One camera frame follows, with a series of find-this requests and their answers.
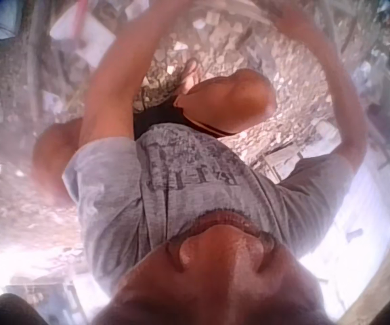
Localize person's right hand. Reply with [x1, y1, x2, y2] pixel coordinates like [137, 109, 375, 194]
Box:
[272, 3, 314, 39]

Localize person's left hand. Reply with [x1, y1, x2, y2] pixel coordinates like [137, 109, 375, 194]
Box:
[163, 0, 196, 22]

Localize white sack with pink stripe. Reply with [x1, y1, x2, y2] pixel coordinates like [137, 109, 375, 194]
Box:
[48, 0, 118, 67]

